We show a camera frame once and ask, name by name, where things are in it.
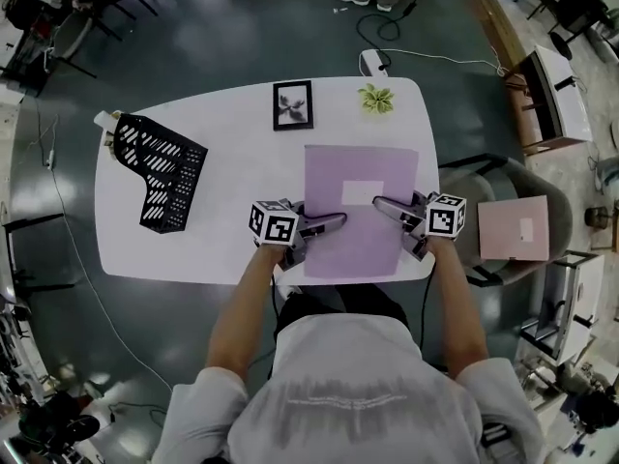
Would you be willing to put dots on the black picture frame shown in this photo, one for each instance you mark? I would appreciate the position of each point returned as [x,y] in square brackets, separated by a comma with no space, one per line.
[292,106]

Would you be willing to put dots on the pink square box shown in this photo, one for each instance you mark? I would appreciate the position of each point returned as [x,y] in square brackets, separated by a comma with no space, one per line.
[508,230]

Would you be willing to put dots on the white cup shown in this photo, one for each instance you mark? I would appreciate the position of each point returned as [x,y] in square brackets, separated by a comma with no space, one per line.
[105,133]

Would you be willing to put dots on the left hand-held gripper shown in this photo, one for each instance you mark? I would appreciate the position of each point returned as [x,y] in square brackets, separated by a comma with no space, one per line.
[275,227]

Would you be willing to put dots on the person's white shirt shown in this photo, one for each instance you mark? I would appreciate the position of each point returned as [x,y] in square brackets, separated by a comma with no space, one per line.
[348,404]

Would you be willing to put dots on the black mesh file holder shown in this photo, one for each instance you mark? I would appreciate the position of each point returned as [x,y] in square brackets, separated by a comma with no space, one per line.
[167,218]

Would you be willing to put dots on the white power strip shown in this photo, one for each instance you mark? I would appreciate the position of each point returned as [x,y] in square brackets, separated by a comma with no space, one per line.
[48,158]

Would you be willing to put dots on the person's white shoe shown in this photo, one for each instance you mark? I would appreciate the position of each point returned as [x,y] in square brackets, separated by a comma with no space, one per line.
[286,292]

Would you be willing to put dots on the white power adapter with cable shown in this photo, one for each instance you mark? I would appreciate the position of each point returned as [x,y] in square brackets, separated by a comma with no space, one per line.
[372,63]

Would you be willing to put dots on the person's black trousers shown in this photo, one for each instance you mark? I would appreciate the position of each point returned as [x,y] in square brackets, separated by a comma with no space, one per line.
[348,302]

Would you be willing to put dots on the purple folder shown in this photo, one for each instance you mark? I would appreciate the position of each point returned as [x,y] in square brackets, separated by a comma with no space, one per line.
[358,252]

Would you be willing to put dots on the beige chair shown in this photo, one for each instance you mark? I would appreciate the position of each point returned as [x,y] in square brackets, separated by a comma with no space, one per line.
[72,41]

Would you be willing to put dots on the person's left forearm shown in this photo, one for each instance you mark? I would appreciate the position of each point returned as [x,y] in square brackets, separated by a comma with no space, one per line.
[242,317]

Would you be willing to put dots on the grey chair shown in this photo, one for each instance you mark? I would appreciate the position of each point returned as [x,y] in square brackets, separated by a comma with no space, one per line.
[532,182]

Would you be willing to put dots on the small green plant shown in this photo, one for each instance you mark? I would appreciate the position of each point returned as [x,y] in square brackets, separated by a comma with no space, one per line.
[376,98]

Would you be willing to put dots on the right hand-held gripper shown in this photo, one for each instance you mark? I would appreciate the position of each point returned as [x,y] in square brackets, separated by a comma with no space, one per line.
[445,218]

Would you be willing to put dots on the white side table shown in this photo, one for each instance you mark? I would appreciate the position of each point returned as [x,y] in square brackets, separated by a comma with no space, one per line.
[575,302]

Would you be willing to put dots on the small white cabinet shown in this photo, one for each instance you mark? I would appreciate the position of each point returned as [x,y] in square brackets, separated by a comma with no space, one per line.
[556,99]

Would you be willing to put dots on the person's right forearm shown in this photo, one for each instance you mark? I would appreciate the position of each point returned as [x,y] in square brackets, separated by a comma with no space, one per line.
[459,312]

